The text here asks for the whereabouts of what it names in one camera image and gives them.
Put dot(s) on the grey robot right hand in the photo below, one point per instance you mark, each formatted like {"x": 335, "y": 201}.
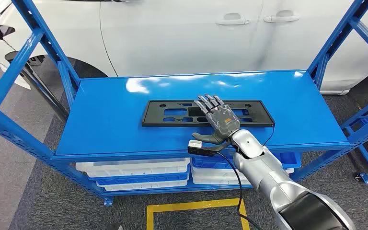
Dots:
{"x": 222, "y": 122}

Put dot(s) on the black plastic frame part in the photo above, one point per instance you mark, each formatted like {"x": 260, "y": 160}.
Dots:
{"x": 154, "y": 112}

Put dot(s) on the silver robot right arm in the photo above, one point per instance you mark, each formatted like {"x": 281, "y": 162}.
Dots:
{"x": 266, "y": 171}

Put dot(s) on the blue metal shelf rack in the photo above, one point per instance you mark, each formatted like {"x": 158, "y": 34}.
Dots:
{"x": 123, "y": 111}

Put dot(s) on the white plastic bin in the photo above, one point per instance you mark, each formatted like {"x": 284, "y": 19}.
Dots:
{"x": 139, "y": 186}
{"x": 215, "y": 174}
{"x": 133, "y": 166}
{"x": 215, "y": 181}

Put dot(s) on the yellow floor tape square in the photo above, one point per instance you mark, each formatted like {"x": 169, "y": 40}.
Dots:
{"x": 187, "y": 205}

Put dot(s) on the white car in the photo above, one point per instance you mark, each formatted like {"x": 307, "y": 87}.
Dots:
{"x": 171, "y": 38}

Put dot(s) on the blue wheeled rack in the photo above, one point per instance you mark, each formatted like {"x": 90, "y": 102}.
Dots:
{"x": 367, "y": 179}

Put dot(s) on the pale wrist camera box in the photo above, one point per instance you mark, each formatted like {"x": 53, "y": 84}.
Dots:
{"x": 195, "y": 144}

